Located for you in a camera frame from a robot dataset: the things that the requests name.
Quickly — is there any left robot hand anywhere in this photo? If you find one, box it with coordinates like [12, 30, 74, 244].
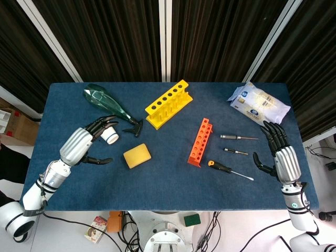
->
[59, 115, 119, 166]

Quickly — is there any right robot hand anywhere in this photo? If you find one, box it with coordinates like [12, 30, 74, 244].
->
[253, 120, 302, 185]

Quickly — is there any white paper cup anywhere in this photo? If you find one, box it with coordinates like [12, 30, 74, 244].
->
[100, 127, 120, 144]

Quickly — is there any small black flashlight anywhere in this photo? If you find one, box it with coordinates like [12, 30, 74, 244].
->
[223, 147, 249, 155]

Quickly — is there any silver black metal tool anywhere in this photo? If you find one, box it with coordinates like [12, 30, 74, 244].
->
[219, 134, 259, 141]

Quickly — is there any black orange handle screwdriver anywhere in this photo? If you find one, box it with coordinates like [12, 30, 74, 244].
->
[207, 160, 255, 182]

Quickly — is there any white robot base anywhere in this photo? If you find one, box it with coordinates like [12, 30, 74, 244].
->
[141, 211, 195, 252]

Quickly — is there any orange plastic tool holder rack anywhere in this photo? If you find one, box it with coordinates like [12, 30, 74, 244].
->
[187, 118, 214, 167]

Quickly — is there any green spray bottle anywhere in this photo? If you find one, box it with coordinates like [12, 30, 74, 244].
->
[83, 83, 144, 138]

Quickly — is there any cardboard box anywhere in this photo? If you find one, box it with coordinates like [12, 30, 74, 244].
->
[0, 97, 40, 146]

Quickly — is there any yellow sponge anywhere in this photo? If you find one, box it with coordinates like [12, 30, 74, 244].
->
[123, 143, 152, 170]

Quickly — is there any black trouser leg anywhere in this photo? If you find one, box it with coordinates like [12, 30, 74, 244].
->
[0, 143, 31, 184]

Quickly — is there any wet wipes pack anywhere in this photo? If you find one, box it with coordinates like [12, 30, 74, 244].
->
[226, 81, 291, 127]

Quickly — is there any orange plastic object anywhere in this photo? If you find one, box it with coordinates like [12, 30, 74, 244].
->
[107, 211, 124, 233]

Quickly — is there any small red white carton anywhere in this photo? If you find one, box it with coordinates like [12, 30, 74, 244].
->
[83, 215, 108, 244]

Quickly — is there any yellow test tube rack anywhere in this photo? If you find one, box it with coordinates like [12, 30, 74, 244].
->
[144, 79, 194, 130]

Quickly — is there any blue tablecloth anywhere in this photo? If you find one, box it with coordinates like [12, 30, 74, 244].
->
[20, 82, 320, 212]

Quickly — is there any green block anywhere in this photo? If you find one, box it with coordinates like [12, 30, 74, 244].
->
[183, 214, 201, 228]

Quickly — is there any black pleated curtain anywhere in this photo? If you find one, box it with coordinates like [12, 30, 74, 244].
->
[0, 0, 336, 142]

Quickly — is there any thin black cable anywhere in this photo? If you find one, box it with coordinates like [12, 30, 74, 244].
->
[305, 145, 336, 169]

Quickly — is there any white metal frame rail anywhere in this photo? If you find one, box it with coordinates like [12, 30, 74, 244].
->
[0, 85, 44, 119]
[301, 127, 336, 148]

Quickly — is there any black cable bundle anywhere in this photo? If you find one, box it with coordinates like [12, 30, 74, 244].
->
[117, 211, 144, 252]
[193, 211, 222, 252]

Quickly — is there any white metal frame post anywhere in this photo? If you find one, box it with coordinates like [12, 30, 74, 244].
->
[241, 0, 304, 83]
[16, 0, 84, 83]
[158, 0, 173, 82]

